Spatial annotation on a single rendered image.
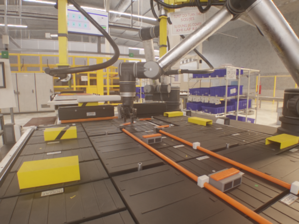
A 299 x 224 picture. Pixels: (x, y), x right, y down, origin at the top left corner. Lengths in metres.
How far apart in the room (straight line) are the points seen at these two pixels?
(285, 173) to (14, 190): 0.74
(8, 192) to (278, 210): 0.62
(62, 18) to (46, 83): 8.63
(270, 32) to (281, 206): 0.96
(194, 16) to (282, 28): 0.88
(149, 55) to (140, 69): 1.30
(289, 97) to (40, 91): 9.61
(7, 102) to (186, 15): 3.01
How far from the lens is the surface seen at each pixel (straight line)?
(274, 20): 1.22
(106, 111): 1.44
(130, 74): 1.12
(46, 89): 9.90
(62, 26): 1.34
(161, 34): 1.80
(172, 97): 2.41
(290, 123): 1.56
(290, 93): 1.57
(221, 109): 3.70
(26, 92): 10.02
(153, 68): 1.09
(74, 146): 0.82
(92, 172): 0.57
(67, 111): 1.41
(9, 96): 3.57
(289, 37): 1.24
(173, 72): 1.61
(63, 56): 1.30
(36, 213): 0.45
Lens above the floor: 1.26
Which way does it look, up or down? 8 degrees down
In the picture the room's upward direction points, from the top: straight up
